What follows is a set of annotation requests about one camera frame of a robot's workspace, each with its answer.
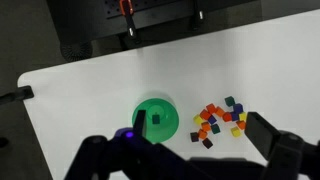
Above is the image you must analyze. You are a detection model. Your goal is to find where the black table edge clamp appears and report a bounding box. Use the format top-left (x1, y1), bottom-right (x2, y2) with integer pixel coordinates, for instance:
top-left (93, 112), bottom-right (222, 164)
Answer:
top-left (0, 85), bottom-right (35, 106)

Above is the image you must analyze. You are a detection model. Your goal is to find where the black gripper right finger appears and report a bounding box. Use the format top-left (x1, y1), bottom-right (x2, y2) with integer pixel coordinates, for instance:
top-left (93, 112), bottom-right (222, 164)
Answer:
top-left (244, 111), bottom-right (320, 180)

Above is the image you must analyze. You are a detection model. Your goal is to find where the green plastic bowl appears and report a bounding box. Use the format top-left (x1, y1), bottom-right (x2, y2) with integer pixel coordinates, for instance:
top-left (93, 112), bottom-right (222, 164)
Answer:
top-left (131, 97), bottom-right (180, 144)

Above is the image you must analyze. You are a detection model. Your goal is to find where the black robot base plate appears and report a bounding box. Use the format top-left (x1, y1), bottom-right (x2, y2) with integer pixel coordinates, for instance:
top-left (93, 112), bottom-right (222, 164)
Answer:
top-left (46, 0), bottom-right (264, 51)

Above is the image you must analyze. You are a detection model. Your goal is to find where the red cube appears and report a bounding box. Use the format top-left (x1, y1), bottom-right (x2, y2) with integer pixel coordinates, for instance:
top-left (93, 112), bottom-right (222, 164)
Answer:
top-left (206, 103), bottom-right (218, 114)
top-left (199, 109), bottom-right (212, 121)
top-left (222, 112), bottom-right (233, 123)

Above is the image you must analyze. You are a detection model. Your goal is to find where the dark brown cube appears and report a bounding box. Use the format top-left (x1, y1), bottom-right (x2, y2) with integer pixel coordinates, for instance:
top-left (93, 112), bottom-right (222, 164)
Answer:
top-left (202, 138), bottom-right (214, 150)
top-left (189, 132), bottom-right (200, 143)

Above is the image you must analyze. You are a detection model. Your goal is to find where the black round perforated foot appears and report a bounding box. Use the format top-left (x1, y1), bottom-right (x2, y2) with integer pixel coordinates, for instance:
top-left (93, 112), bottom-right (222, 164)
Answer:
top-left (59, 40), bottom-right (94, 63)

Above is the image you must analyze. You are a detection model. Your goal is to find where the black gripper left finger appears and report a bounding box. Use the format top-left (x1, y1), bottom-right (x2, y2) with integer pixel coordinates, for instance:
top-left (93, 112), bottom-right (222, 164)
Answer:
top-left (64, 109), bottom-right (188, 180)

